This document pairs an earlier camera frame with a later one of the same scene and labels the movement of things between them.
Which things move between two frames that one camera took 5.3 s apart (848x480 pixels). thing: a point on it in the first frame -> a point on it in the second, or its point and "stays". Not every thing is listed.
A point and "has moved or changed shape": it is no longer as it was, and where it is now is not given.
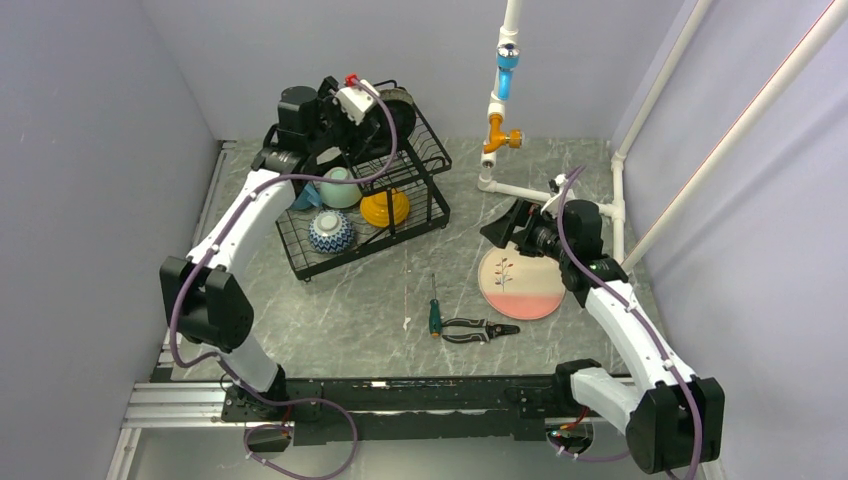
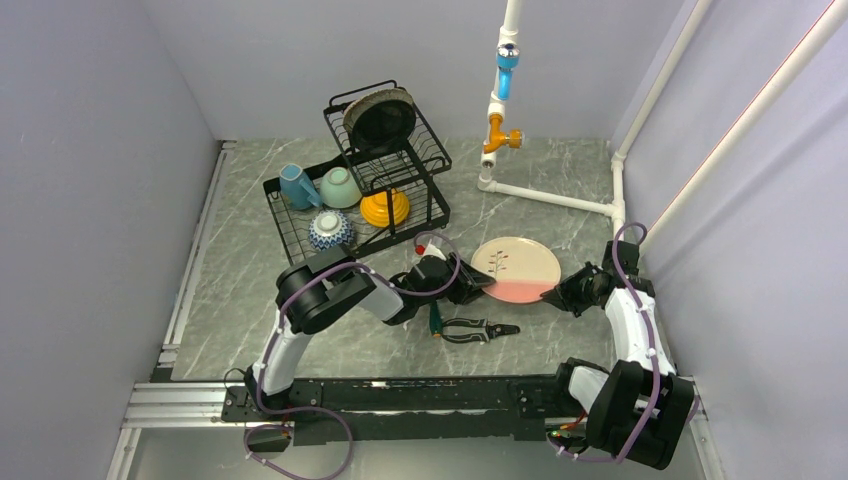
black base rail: x=328 y=410 stays
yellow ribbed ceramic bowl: x=374 y=208 stays
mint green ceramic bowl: x=340 y=195 stays
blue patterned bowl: x=331 y=232 stays
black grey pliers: x=490 y=328 stays
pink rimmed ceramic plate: x=520 y=287 has moved or changed shape
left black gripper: x=351 y=143 -> x=470 y=284
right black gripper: x=502 y=230 -> x=562 y=296
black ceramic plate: x=378 y=130 stays
